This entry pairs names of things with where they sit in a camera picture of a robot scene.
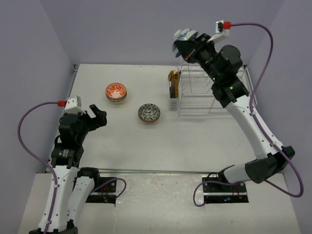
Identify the pink rim bowl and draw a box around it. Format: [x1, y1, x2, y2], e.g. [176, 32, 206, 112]
[105, 82, 127, 98]

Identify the blue triangle pattern bowl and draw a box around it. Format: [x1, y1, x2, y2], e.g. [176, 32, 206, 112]
[106, 94, 127, 100]

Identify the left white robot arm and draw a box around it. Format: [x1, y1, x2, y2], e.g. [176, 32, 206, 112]
[31, 104, 107, 234]

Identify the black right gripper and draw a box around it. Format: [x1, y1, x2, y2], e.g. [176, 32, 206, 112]
[175, 33, 222, 82]

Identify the aluminium table edge rail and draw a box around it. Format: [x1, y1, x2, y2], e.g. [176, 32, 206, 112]
[66, 64, 79, 98]

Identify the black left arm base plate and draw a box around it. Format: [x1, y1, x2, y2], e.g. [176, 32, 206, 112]
[86, 181, 117, 204]

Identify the blue floral bowl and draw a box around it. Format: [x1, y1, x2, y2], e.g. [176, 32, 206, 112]
[172, 28, 198, 58]

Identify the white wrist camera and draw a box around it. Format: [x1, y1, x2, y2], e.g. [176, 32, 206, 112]
[208, 20, 231, 43]
[64, 96, 85, 115]

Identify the dark rim bowl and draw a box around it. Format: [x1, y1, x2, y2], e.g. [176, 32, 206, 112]
[137, 103, 161, 119]

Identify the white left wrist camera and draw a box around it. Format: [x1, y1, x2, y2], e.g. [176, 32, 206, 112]
[64, 96, 85, 115]

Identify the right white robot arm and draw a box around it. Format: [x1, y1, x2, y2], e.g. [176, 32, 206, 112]
[174, 34, 295, 192]

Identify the white wire dish rack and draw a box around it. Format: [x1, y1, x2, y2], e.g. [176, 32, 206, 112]
[177, 56, 258, 119]

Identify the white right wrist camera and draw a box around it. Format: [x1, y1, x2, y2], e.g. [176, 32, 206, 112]
[208, 20, 231, 43]

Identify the white perforated cutlery holder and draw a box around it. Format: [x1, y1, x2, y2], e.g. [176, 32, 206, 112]
[169, 70, 182, 112]

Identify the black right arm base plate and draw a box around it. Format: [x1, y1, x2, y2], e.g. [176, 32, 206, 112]
[202, 174, 249, 204]

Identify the gold utensil in holder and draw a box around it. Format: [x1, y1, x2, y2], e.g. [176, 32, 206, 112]
[168, 70, 180, 98]

